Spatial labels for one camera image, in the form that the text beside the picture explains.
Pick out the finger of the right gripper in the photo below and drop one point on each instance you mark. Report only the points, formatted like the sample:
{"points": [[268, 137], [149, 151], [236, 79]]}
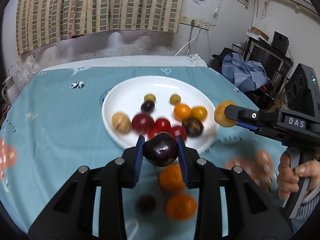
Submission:
{"points": [[241, 114], [248, 126]]}

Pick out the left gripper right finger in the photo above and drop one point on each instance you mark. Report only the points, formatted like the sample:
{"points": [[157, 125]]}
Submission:
{"points": [[230, 204]]}

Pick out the dark wrinkled passion fruit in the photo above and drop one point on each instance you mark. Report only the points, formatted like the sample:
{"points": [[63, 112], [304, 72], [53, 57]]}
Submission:
{"points": [[193, 127]]}

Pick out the dark plum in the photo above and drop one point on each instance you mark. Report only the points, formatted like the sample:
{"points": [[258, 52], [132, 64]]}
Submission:
{"points": [[162, 150], [145, 205]]}

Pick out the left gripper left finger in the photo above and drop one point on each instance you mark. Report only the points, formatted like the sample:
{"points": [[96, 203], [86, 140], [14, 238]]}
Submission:
{"points": [[69, 214]]}

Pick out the small red cherry tomato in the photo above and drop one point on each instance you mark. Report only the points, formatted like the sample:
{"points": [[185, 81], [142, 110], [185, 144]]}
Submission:
{"points": [[162, 125]]}

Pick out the black monitor on rack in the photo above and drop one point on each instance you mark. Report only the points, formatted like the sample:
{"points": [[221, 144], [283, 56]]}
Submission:
{"points": [[276, 65]]}

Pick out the wall power strip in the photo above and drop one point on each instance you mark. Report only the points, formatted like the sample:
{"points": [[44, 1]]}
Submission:
{"points": [[195, 22]]}

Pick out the red plum back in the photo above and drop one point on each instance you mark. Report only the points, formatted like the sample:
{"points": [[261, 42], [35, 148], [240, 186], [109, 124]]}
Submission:
{"points": [[152, 133]]}

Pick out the small green-yellow fruit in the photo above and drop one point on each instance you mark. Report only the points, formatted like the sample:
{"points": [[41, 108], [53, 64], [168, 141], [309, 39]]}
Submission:
{"points": [[175, 99]]}

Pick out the white oval plate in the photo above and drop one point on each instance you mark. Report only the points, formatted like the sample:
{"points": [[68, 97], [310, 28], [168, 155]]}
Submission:
{"points": [[127, 97]]}

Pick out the white kettle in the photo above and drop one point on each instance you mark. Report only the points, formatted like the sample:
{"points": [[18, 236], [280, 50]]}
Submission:
{"points": [[10, 91]]}

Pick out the beige walnut-like fruit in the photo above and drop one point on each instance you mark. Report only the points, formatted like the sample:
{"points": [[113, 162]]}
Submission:
{"points": [[121, 123]]}

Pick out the black speaker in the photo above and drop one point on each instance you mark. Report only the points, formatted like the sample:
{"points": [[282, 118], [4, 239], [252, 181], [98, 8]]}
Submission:
{"points": [[280, 42]]}

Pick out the smooth orange fruit front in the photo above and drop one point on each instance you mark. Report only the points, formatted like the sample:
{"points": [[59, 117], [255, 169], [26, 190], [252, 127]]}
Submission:
{"points": [[199, 113]]}

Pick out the orange fruit with dimple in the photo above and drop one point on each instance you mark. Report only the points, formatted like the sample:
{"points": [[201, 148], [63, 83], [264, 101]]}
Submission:
{"points": [[180, 207]]}

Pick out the large red plum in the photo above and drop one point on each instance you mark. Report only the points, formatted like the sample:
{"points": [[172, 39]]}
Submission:
{"points": [[142, 123]]}

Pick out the checkered beige curtain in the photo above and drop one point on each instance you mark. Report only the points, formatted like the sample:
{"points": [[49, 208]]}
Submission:
{"points": [[42, 22]]}

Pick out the person's right hand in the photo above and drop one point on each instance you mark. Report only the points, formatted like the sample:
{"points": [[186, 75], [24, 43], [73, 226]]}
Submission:
{"points": [[288, 178]]}

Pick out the small red cherry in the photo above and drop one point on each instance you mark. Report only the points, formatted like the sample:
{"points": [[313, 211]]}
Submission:
{"points": [[176, 131]]}

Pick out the small tan longan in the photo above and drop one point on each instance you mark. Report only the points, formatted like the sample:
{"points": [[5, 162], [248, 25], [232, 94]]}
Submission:
{"points": [[150, 97]]}

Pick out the dark plum back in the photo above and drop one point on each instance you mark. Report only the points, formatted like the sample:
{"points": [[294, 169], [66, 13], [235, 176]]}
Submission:
{"points": [[162, 150]]}

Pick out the textured orange mandarin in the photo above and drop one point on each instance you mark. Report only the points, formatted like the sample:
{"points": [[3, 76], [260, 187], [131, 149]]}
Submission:
{"points": [[171, 180]]}

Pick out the dark cherry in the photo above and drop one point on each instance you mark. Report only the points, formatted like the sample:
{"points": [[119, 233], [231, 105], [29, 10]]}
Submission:
{"points": [[148, 106]]}

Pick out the blue clothes pile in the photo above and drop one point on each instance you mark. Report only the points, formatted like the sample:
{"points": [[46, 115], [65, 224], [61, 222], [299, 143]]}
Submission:
{"points": [[247, 76]]}

